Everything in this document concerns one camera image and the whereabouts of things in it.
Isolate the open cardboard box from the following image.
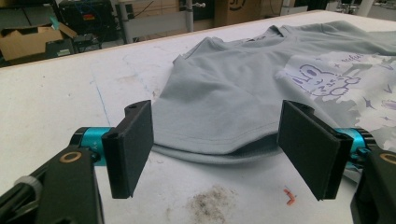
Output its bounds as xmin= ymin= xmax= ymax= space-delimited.
xmin=0 ymin=22 xmax=78 ymax=62

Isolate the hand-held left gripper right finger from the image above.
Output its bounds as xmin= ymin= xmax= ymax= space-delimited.
xmin=276 ymin=99 xmax=355 ymax=202

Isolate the white foam mat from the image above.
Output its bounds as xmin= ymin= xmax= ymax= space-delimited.
xmin=0 ymin=10 xmax=396 ymax=224

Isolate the grey printed t-shirt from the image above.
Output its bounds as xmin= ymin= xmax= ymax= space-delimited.
xmin=151 ymin=20 xmax=396 ymax=185

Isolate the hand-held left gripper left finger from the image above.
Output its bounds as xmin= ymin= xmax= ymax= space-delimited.
xmin=101 ymin=99 xmax=155 ymax=200

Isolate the black computer tower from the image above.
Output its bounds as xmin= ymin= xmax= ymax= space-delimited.
xmin=58 ymin=0 xmax=118 ymax=35

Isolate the large cardboard box with logo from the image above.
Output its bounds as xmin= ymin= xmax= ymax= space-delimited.
xmin=214 ymin=0 xmax=282 ymax=28

